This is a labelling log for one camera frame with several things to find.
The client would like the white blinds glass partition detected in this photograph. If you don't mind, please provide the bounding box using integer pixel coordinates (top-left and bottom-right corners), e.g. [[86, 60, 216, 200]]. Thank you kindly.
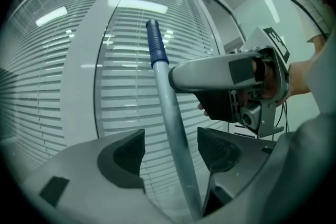
[[0, 0, 246, 218]]

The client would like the printed white t-shirt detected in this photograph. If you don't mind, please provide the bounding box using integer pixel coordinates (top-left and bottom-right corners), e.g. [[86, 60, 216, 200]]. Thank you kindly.
[[278, 0, 336, 42]]

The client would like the purple dust mop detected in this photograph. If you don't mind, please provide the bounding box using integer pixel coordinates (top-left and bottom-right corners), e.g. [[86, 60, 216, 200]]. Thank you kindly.
[[145, 19, 203, 221]]

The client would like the person's right hand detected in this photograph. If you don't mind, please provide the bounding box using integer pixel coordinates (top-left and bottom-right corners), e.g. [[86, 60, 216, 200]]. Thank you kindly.
[[253, 59, 279, 99]]

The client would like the person's right forearm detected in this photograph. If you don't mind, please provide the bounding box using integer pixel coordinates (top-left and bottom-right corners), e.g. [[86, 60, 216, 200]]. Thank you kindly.
[[285, 34, 329, 105]]

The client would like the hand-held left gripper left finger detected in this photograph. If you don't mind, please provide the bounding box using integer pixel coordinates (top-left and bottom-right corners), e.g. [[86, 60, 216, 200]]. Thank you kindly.
[[23, 128, 182, 224]]

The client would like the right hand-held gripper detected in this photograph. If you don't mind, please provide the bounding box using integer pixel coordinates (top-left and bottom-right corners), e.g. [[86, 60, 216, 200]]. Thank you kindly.
[[167, 25, 291, 137]]

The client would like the long ceiling light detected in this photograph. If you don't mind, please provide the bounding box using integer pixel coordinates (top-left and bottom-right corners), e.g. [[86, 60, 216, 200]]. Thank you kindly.
[[264, 0, 279, 23]]

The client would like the black cable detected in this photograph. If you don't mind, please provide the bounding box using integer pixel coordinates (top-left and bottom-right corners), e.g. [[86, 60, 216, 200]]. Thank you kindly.
[[267, 0, 329, 40]]

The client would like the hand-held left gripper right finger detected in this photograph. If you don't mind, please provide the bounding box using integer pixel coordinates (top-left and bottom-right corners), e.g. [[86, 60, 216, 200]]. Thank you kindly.
[[196, 127, 278, 218]]

